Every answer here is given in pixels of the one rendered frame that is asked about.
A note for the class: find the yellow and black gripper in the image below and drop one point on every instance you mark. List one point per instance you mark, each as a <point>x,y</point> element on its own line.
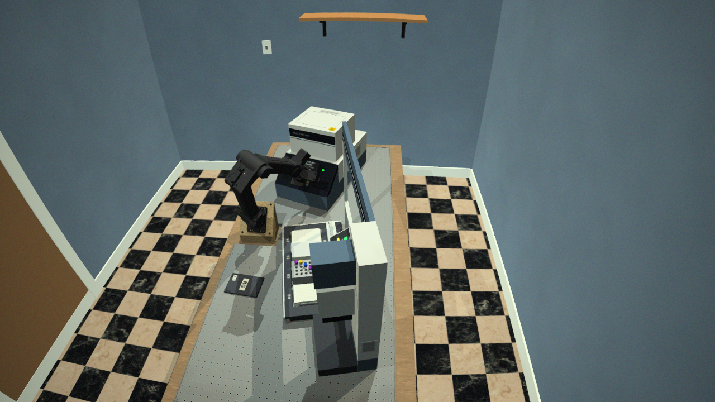
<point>294,182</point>

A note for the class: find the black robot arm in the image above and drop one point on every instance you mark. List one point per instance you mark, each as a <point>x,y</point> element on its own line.
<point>254,166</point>

